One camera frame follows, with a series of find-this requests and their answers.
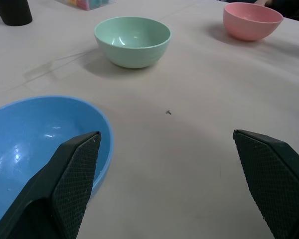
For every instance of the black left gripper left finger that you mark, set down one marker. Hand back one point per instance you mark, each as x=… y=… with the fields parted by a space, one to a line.
x=64 y=189

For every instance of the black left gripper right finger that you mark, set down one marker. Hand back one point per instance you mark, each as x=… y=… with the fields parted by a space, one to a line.
x=271 y=179

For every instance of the blue plastic bowl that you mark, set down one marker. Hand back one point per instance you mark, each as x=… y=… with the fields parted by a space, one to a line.
x=35 y=134

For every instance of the pink plastic bowl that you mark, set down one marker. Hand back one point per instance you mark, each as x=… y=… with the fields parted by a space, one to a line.
x=249 y=22

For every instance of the green plastic bowl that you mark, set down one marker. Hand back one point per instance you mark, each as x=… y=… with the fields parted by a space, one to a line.
x=132 y=42

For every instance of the black cylindrical cup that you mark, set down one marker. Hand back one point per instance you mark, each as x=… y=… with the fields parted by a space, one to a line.
x=13 y=12

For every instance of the clear box of colourful items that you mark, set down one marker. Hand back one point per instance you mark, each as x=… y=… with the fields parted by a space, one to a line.
x=86 y=3

